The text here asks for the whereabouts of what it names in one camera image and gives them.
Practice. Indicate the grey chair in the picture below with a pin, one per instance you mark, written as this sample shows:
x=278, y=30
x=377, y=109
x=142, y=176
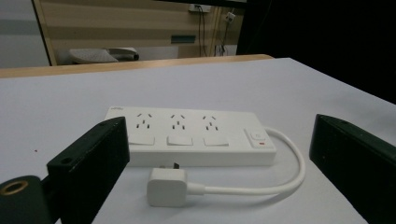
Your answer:
x=93, y=55

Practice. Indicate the wooden table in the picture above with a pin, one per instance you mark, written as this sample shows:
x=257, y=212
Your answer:
x=124, y=66

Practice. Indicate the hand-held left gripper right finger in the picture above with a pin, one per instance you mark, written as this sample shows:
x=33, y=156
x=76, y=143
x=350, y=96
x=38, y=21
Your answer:
x=358, y=168

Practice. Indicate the teal wall label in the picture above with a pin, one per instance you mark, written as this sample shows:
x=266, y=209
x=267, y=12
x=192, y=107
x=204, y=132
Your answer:
x=183, y=39

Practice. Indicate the white power strip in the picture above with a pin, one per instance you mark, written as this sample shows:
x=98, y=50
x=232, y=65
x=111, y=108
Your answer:
x=193, y=154

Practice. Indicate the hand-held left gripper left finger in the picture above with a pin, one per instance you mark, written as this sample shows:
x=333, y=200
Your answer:
x=90, y=161

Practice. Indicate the white wall adapter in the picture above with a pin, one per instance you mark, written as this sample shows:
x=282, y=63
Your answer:
x=230, y=16

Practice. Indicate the black curtain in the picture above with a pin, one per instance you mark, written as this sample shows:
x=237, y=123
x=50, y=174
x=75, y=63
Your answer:
x=327, y=37

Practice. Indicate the white power plug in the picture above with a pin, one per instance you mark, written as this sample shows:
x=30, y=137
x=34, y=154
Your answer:
x=166, y=188

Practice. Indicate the white wall socket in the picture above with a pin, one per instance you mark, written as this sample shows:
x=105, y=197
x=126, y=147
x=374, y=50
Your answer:
x=199, y=8

